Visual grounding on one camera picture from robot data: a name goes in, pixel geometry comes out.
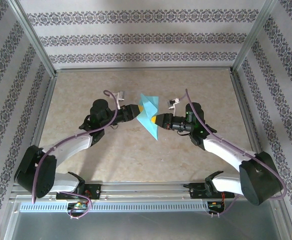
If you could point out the light blue paper sheet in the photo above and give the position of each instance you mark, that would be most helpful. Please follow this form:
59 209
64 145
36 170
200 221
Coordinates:
148 107

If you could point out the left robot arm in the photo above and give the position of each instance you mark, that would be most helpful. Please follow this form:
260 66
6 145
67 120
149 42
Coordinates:
36 175

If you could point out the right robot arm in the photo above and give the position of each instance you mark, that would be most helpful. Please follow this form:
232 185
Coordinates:
258 180

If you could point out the grey metal sheet panel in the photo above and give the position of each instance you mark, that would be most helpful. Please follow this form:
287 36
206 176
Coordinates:
146 227

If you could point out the small electronics board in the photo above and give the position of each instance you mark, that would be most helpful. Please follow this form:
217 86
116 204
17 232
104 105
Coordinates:
214 205
77 205

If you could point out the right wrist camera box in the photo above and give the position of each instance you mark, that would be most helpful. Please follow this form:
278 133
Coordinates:
172 102

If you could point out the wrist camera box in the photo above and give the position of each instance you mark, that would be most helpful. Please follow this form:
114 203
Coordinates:
172 102
121 95

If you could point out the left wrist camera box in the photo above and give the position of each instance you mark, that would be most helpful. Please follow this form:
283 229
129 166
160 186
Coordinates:
121 95

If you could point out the aluminium rail below patterned wall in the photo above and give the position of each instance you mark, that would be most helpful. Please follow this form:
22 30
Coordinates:
143 69

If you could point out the aluminium side rail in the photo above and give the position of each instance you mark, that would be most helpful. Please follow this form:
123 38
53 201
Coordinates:
243 105
45 105

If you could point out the long aluminium base rail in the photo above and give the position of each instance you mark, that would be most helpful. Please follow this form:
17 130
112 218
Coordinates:
146 186

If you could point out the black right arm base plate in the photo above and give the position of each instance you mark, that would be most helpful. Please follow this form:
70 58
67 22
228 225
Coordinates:
196 191

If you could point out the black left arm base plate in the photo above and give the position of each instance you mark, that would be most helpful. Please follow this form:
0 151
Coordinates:
96 191

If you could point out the aluminium corner post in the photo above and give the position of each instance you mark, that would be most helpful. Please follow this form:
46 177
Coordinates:
33 37
253 37

